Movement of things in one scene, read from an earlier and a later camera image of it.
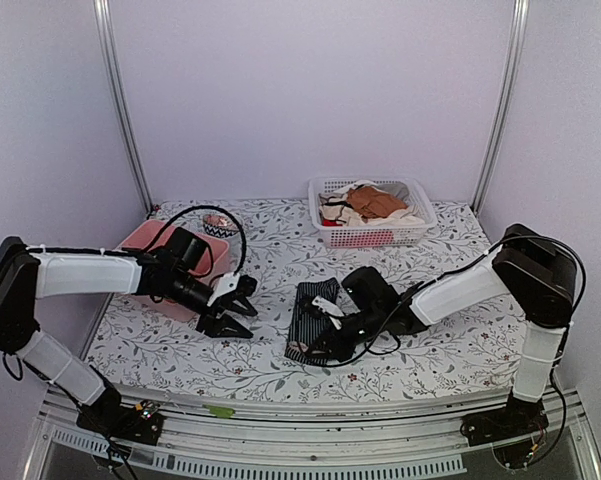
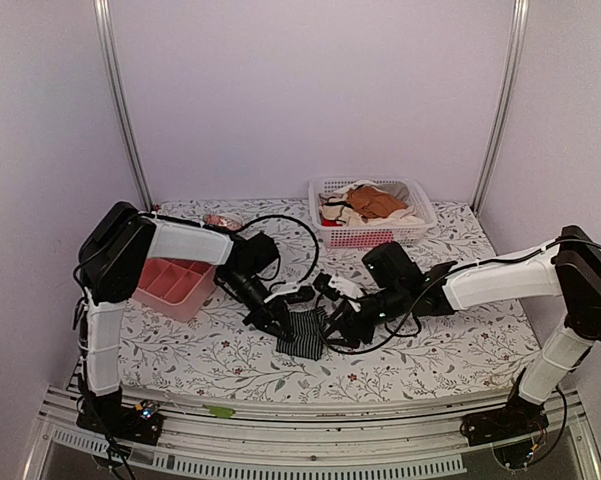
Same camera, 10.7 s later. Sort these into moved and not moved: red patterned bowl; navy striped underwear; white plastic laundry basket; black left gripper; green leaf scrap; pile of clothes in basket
Moved: black left gripper; navy striped underwear
Not moved: pile of clothes in basket; red patterned bowl; green leaf scrap; white plastic laundry basket
